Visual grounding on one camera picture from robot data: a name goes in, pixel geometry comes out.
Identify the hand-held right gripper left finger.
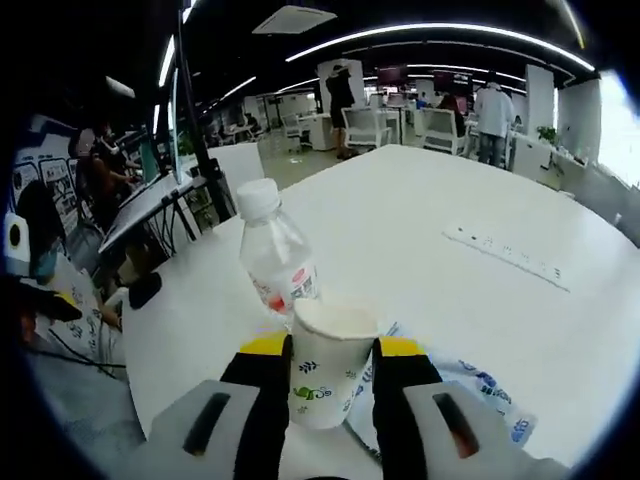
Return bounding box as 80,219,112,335
124,333,295,480

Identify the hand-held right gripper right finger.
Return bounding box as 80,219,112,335
372,335,566,480

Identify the white packet with blue print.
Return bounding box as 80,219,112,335
344,322,539,452

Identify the white paper cup green print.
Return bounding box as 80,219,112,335
289,298,380,431

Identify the clear plastic water bottle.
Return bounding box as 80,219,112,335
235,177,321,332

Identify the person's upper body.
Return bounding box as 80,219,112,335
17,179,126,367

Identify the black object at table edge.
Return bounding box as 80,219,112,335
128,271,164,309

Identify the folding side table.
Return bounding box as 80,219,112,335
96,172,210,257

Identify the white table socket strip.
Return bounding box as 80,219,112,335
441,224,572,294

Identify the computer monitor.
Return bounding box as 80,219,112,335
167,67,185,186

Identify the black stand pole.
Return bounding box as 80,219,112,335
175,0,237,222

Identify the white cabinet panel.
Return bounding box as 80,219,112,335
206,141,267,197

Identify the white office chair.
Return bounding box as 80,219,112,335
341,106,392,152
423,107,467,155

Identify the ceiling air vent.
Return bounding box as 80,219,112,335
251,3,339,36

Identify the curved ceiling light strip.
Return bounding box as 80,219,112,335
285,22,597,73

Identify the blue white wall poster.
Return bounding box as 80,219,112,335
10,113,84,237

